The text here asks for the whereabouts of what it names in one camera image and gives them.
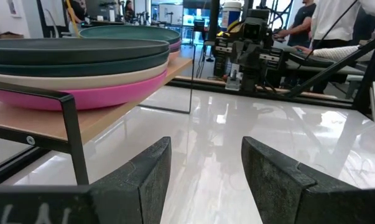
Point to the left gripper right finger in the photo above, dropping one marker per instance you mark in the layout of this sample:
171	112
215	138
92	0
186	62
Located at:
277	193

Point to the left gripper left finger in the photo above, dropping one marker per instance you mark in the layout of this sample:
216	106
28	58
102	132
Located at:
143	193

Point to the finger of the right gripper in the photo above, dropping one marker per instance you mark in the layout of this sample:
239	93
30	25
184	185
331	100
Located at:
255	79
246	79

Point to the purple plate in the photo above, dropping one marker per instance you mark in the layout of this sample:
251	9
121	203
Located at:
175	46

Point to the salmon pink plate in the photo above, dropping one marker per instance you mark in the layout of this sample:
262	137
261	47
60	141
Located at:
173	57

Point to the magenta pink plate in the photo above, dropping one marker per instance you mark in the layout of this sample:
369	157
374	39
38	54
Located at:
97	96

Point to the teal plate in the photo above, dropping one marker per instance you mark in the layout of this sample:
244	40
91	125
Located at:
128	32

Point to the beige plate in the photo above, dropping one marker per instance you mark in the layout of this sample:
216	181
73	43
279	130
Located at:
81	81

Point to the dark green plate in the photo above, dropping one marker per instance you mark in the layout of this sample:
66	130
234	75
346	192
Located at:
81	69

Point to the dark grey plate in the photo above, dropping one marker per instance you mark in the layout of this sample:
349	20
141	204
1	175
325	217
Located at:
66	51

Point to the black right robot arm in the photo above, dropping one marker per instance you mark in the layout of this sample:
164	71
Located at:
258	15

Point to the person's forearm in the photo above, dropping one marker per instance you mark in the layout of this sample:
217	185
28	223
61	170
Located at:
336	53

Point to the wooden shelf black metal legs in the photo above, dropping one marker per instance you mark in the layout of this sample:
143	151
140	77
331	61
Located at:
19	119

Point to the white blue container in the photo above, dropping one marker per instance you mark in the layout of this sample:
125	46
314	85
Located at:
230	14

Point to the black pillar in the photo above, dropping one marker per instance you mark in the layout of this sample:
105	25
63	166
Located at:
213	18

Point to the person's hand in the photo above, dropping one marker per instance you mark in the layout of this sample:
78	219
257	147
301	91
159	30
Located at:
303	49

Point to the person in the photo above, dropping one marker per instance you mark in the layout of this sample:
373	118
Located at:
129	11
80	9
302	21
345	29

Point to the brown cardboard box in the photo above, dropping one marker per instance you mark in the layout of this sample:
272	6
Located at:
10	35

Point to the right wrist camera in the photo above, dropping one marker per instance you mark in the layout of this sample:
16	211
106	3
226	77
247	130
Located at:
252	31

